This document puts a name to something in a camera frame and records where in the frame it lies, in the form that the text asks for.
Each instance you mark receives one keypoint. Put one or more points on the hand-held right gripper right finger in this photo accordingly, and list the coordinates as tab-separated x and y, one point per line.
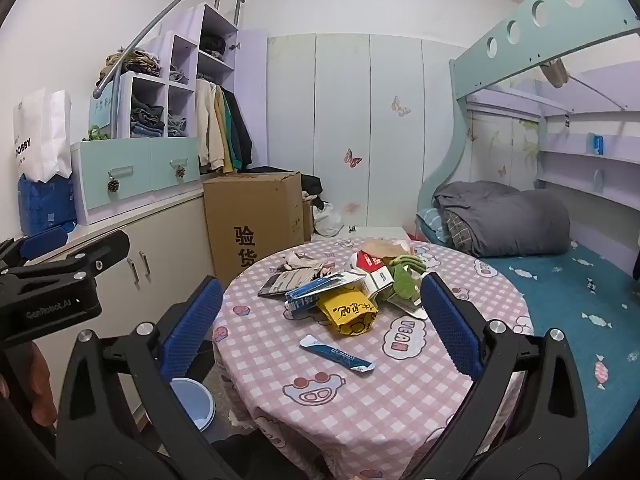
450	325

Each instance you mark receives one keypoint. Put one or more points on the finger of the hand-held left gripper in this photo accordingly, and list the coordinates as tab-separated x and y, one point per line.
85	257
45	242

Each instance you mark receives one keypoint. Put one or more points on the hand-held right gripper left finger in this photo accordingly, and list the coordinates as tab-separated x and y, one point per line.
192	330

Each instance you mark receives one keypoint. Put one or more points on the green padded cloth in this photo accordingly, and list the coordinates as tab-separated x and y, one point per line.
405	280

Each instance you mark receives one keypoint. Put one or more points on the light blue bin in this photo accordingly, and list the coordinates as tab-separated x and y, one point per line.
192	400

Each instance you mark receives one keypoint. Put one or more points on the red white carton box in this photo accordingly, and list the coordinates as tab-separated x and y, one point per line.
367	261

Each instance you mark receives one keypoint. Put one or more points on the person's left hand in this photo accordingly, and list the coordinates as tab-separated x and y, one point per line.
40	390

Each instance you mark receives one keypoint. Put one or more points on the blue bag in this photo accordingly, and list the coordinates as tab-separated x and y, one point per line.
45	205

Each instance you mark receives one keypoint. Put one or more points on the flattened white carton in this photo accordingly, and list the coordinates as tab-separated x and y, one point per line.
407	308

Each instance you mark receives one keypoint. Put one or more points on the pine cone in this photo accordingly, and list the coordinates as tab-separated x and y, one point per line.
180	172
114	186

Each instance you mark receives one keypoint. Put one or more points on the beige cabinet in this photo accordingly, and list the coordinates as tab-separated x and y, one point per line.
165	240

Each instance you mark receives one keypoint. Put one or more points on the plaid pillow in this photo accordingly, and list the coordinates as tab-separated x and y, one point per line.
460	232

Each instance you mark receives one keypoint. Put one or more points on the teal drawer unit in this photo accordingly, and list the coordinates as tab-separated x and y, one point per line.
130	170

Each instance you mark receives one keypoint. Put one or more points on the grey flat packet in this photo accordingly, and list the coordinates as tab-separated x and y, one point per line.
282	282

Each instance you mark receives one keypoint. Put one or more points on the blue striped cloth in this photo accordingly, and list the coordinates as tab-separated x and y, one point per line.
431	225

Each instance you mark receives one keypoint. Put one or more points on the yellow printed bag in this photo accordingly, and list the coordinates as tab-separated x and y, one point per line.
347	315

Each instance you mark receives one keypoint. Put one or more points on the white shopping bag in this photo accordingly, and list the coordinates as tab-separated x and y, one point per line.
42	135

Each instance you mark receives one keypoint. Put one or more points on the red white lidded storage box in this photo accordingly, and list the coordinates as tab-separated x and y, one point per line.
385	231

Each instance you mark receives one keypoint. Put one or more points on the blue white sachet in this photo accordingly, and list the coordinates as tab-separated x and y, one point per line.
335	355

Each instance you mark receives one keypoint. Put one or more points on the green toy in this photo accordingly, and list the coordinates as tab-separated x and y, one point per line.
97	132

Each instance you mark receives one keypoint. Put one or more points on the grey duvet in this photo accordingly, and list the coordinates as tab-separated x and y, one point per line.
515	220

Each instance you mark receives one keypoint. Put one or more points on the large cardboard box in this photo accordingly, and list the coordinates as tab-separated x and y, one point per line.
250	220

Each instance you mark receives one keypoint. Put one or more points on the crumpled beige tissue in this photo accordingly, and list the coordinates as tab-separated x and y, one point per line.
300	261

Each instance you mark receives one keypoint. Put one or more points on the blue white striped packet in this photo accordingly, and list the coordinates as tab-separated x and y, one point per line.
320	290

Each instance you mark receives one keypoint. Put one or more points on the pink checkered tablecloth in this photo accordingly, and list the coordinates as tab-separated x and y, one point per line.
310	410

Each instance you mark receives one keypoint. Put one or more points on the pale blue box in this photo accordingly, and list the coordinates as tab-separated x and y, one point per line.
101	107

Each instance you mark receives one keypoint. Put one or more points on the dark folded clothes stack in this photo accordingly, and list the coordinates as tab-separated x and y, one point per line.
147	120

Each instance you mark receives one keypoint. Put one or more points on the small cardboard box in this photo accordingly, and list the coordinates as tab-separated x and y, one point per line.
307	220

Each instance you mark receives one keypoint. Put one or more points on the white plastic bag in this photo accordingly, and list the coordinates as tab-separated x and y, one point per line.
327	220

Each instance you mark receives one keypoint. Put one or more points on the cream hanging jacket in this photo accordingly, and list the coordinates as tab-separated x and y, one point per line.
207	125

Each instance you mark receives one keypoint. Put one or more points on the yellow hanging garment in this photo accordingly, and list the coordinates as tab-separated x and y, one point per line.
227	145

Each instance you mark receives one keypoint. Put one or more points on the pink butterfly sticker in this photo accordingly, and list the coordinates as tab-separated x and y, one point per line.
352	157

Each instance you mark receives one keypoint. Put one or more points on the green hanging garment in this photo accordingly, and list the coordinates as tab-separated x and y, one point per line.
234	130

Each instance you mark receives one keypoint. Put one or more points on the olive folded clothes pile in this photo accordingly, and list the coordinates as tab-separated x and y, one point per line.
132	62

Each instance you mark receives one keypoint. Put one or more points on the black hanging jacket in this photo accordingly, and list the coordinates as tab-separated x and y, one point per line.
245	130

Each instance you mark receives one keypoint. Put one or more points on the grey folded garment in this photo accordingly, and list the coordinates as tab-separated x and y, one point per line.
179	75

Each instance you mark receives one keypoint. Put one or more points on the purple bed shelf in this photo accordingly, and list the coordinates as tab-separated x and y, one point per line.
575	160

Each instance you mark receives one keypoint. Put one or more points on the tan butterfly sticker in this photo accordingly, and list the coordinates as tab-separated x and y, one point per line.
400	106

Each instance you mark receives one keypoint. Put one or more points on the small blue box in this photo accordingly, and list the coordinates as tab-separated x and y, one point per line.
598	143

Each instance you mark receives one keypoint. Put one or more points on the pale wardrobe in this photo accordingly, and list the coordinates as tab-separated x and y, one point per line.
340	110

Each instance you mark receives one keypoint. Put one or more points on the dark bundled clothes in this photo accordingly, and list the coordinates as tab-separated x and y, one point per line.
212	46

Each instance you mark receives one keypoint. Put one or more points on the grey metal handrail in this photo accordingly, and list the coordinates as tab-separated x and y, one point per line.
165	15

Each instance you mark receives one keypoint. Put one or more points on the purple shelf unit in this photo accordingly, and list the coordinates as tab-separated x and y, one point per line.
215	17

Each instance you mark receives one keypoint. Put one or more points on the brown hanging object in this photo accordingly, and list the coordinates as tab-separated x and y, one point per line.
555	72

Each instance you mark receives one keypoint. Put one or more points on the teal bunk bed frame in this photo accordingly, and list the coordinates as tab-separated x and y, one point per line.
525	25

